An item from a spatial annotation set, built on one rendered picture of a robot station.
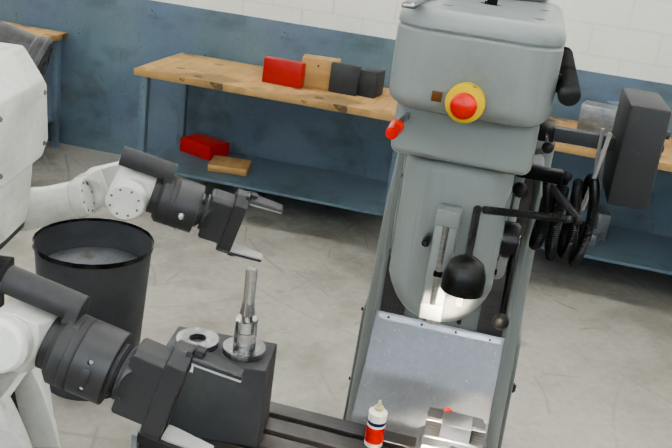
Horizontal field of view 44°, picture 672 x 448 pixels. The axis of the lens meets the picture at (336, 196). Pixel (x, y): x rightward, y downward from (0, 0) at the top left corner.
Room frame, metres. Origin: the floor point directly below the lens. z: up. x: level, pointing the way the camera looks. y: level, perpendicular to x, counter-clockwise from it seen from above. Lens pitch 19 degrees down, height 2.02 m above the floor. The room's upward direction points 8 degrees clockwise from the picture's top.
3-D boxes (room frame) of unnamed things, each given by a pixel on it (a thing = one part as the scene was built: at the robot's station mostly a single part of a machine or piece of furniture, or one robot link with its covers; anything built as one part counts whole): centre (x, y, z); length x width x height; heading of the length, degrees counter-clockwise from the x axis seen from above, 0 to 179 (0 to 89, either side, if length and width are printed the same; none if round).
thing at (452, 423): (1.47, -0.30, 1.04); 0.06 x 0.05 x 0.06; 80
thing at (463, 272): (1.30, -0.23, 1.46); 0.07 x 0.07 x 0.06
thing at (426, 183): (1.49, -0.22, 1.47); 0.21 x 0.19 x 0.32; 79
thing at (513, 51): (1.50, -0.22, 1.81); 0.47 x 0.26 x 0.16; 169
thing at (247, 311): (1.54, 0.15, 1.25); 0.03 x 0.03 x 0.11
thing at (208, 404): (1.55, 0.20, 1.03); 0.22 x 0.12 x 0.20; 85
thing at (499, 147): (1.53, -0.23, 1.68); 0.34 x 0.24 x 0.10; 169
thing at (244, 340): (1.54, 0.15, 1.16); 0.05 x 0.05 x 0.06
